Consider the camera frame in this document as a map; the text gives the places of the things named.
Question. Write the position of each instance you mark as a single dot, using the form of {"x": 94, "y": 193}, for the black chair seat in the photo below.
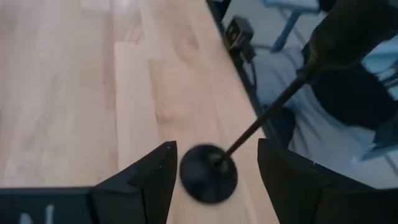
{"x": 351, "y": 96}

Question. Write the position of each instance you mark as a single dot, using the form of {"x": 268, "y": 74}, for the tall black candlestick holder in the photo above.
{"x": 206, "y": 177}

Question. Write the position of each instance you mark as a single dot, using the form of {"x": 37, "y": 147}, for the blue metal desk leg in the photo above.
{"x": 287, "y": 29}

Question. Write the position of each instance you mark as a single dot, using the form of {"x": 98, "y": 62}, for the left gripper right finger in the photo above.
{"x": 304, "y": 196}

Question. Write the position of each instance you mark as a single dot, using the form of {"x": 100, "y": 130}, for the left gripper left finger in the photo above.
{"x": 146, "y": 193}

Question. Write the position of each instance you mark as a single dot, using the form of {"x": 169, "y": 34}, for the black aluminium table frame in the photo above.
{"x": 260, "y": 109}

